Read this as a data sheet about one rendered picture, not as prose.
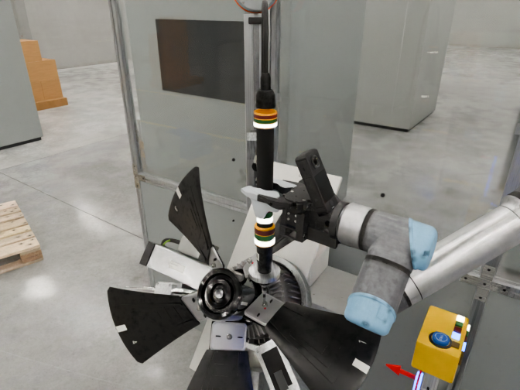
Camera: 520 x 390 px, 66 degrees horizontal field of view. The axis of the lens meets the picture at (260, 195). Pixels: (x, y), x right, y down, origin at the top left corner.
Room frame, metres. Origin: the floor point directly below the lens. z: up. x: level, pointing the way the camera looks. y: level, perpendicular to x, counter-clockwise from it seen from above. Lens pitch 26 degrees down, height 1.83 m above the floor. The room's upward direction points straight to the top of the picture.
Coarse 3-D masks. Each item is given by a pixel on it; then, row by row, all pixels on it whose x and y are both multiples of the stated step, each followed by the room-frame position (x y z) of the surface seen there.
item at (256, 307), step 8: (272, 296) 0.76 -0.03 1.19; (256, 304) 0.73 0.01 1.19; (272, 304) 0.74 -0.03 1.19; (280, 304) 0.74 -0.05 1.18; (248, 312) 0.71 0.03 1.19; (256, 312) 0.71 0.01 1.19; (264, 312) 0.71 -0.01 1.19; (272, 312) 0.71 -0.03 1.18; (256, 320) 0.68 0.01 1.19; (264, 320) 0.68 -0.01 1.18
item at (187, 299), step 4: (196, 292) 0.78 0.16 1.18; (184, 296) 0.79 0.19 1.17; (188, 296) 0.78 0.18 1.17; (192, 296) 0.78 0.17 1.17; (196, 296) 0.78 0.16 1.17; (184, 300) 0.79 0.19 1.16; (188, 300) 0.79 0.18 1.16; (196, 300) 0.78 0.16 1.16; (188, 304) 0.79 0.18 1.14; (192, 304) 0.79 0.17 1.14; (196, 304) 0.78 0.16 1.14; (188, 308) 0.79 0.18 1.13; (192, 308) 0.79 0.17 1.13; (196, 308) 0.79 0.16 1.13; (192, 312) 0.79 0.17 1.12; (196, 312) 0.79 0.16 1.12; (200, 312) 0.79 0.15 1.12; (196, 316) 0.79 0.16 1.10; (200, 316) 0.79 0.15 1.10; (200, 320) 0.79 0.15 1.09
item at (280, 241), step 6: (300, 180) 0.98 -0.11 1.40; (276, 222) 0.90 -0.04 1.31; (276, 228) 0.87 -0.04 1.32; (276, 234) 0.83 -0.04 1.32; (288, 234) 0.80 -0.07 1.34; (294, 234) 0.78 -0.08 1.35; (276, 240) 0.81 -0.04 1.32; (282, 240) 0.79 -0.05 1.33; (288, 240) 0.78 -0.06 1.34; (294, 240) 0.77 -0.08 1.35; (276, 246) 0.78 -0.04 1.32; (282, 246) 0.77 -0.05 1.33
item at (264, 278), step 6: (252, 264) 0.74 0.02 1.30; (252, 270) 0.72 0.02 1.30; (276, 270) 0.72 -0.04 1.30; (252, 276) 0.70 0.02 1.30; (258, 276) 0.70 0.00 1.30; (264, 276) 0.70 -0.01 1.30; (270, 276) 0.70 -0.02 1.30; (276, 276) 0.70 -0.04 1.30; (258, 282) 0.69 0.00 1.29; (264, 282) 0.69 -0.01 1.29; (270, 282) 0.69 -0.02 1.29
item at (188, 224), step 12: (192, 180) 0.98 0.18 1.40; (180, 192) 1.01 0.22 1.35; (192, 192) 0.97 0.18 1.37; (180, 204) 1.00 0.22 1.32; (192, 204) 0.95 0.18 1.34; (168, 216) 1.05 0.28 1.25; (180, 216) 1.00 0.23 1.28; (192, 216) 0.94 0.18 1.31; (204, 216) 0.89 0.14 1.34; (180, 228) 1.00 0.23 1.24; (192, 228) 0.94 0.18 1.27; (204, 228) 0.88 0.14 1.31; (192, 240) 0.95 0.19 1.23; (204, 240) 0.87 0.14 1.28; (204, 252) 0.88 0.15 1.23
